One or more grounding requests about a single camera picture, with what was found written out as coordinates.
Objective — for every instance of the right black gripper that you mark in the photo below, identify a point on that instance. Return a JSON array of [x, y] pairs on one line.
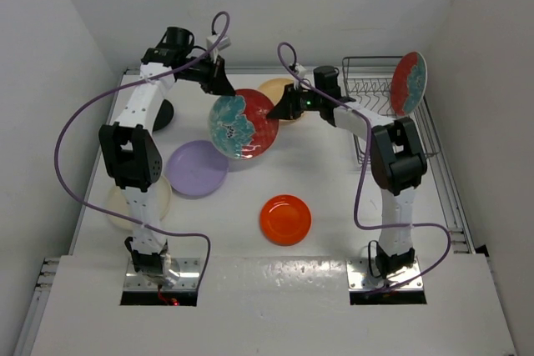
[[284, 109]]

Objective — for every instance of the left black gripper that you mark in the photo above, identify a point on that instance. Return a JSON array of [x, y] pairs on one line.
[[220, 82]]

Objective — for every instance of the red teal floral plate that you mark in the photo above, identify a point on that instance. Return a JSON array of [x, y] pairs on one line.
[[238, 125], [408, 85]]

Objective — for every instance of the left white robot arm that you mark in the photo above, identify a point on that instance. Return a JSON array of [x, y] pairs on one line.
[[130, 154]]

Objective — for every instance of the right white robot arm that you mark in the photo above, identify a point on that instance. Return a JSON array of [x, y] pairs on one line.
[[393, 152]]

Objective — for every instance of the tan plate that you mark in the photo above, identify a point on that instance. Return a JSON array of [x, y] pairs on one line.
[[274, 88]]

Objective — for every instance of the black plate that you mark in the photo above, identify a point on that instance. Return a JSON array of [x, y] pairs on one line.
[[165, 116]]

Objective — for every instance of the purple plate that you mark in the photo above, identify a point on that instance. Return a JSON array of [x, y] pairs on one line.
[[196, 169]]

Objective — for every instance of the orange plate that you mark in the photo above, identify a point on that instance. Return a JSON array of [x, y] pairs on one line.
[[285, 220]]

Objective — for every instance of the cream plate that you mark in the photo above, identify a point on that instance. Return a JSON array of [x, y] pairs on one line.
[[116, 202]]

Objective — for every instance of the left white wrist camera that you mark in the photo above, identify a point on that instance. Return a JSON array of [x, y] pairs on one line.
[[215, 44]]

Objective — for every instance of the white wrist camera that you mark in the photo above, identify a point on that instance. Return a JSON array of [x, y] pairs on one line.
[[215, 44], [298, 73]]

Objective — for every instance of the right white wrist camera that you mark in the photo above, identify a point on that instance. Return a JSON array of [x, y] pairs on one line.
[[298, 73]]

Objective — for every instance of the wire dish rack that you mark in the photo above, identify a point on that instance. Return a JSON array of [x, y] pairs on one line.
[[367, 79]]

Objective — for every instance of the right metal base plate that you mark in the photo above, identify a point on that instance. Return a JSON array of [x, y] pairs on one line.
[[360, 278]]

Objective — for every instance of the metal base plate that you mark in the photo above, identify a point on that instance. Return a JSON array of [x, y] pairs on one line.
[[183, 276], [360, 278]]

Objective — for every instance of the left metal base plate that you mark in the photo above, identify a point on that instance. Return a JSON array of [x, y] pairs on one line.
[[183, 276]]

